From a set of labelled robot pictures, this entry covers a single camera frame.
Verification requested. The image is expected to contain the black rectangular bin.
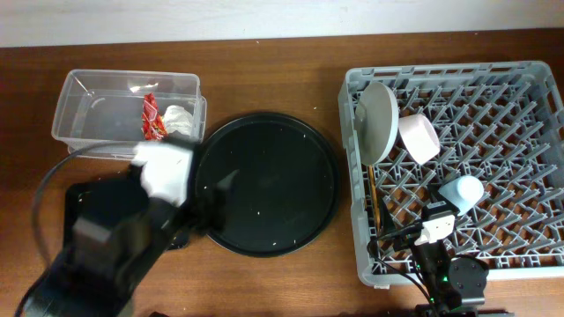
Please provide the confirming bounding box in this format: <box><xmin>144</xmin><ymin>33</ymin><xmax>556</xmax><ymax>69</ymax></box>
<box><xmin>63</xmin><ymin>175</ymin><xmax>192</xmax><ymax>252</ymax></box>

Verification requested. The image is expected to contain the round black serving tray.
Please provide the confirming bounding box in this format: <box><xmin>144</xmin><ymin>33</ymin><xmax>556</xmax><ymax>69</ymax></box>
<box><xmin>196</xmin><ymin>113</ymin><xmax>341</xmax><ymax>257</ymax></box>

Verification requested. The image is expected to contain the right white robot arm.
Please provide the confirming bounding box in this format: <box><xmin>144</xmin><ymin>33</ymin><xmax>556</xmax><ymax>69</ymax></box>
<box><xmin>367</xmin><ymin>224</ymin><xmax>489</xmax><ymax>317</ymax></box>

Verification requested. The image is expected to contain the grey plastic dishwasher rack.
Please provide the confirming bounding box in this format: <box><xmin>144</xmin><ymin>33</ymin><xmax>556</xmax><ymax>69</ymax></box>
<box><xmin>338</xmin><ymin>61</ymin><xmax>563</xmax><ymax>288</ymax></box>

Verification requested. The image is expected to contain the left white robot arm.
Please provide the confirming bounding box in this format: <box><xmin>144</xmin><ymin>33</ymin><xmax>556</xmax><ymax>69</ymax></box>
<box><xmin>16</xmin><ymin>138</ymin><xmax>341</xmax><ymax>316</ymax></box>

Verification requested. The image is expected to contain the wooden chopstick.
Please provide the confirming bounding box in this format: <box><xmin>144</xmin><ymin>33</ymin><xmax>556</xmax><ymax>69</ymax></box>
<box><xmin>367</xmin><ymin>166</ymin><xmax>381</xmax><ymax>233</ymax></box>

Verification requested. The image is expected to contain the pink plastic bowl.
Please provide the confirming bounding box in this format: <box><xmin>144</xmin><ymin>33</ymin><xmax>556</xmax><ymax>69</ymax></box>
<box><xmin>398</xmin><ymin>114</ymin><xmax>441</xmax><ymax>165</ymax></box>

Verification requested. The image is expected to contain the light blue plastic cup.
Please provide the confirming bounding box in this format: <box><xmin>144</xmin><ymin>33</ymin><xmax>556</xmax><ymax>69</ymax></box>
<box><xmin>439</xmin><ymin>175</ymin><xmax>484</xmax><ymax>217</ymax></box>

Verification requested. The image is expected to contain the clear plastic storage box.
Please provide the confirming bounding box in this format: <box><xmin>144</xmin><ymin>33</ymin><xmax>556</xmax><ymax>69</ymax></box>
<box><xmin>51</xmin><ymin>70</ymin><xmax>207</xmax><ymax>153</ymax></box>

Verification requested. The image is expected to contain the grey plate with food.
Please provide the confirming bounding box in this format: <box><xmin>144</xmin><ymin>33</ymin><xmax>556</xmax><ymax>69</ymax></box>
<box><xmin>354</xmin><ymin>82</ymin><xmax>399</xmax><ymax>166</ymax></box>

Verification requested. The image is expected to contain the white paper napkin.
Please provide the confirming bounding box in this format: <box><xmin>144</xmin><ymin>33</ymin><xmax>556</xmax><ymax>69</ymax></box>
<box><xmin>162</xmin><ymin>105</ymin><xmax>194</xmax><ymax>136</ymax></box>

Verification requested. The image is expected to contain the red snack wrapper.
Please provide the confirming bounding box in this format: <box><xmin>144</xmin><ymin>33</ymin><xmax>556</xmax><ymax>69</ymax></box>
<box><xmin>142</xmin><ymin>93</ymin><xmax>167</xmax><ymax>141</ymax></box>

